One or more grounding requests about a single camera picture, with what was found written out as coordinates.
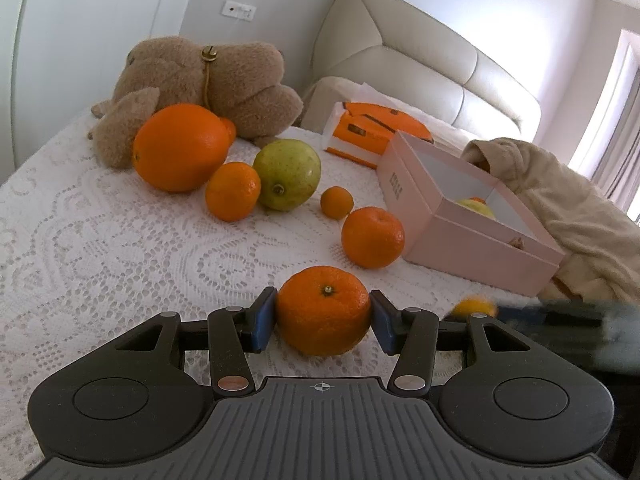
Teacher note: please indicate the round orange near box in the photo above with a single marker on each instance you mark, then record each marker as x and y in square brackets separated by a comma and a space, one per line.
[372, 237]

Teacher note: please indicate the medium tangerine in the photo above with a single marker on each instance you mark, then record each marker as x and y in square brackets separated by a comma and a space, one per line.
[233, 191]

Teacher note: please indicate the white pillow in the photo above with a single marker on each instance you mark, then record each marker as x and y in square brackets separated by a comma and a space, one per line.
[320, 98]

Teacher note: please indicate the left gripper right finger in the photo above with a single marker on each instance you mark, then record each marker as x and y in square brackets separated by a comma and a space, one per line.
[410, 334]

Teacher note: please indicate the pink open box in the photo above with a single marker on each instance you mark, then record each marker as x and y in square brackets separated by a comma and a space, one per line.
[421, 185]

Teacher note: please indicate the tiny kumquat orange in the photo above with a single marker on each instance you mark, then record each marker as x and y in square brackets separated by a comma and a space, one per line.
[336, 203]

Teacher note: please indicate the brown plush toy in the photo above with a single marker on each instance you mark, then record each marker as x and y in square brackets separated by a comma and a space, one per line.
[240, 82]

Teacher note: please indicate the beige upholstered headboard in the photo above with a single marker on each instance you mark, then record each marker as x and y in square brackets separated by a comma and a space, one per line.
[405, 53]

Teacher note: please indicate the orange white package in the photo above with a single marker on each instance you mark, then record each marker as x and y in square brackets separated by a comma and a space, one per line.
[360, 132]

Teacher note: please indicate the white wall socket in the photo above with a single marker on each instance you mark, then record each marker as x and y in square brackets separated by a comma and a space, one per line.
[238, 11]

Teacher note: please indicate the orange with stem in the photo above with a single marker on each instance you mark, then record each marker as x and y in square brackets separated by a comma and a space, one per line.
[323, 311]

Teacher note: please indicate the green guava fruit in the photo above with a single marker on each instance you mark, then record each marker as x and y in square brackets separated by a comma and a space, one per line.
[290, 172]

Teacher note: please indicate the white lace tablecloth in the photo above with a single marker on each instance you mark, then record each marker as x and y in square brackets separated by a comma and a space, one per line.
[88, 252]

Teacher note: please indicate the yellow-green pear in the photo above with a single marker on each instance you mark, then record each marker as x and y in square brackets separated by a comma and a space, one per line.
[485, 210]

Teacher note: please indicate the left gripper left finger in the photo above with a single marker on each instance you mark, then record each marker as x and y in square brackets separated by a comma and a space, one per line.
[232, 333]

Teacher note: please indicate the small yellow-orange citrus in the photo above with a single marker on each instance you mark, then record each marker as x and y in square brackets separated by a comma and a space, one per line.
[474, 304]

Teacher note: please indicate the white tissue paper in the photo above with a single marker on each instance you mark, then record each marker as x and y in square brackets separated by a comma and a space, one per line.
[370, 97]

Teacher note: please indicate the large orange grapefruit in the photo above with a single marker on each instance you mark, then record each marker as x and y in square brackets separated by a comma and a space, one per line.
[180, 147]

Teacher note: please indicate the beige fleece blanket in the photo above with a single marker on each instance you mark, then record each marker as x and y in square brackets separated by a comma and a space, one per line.
[600, 243]

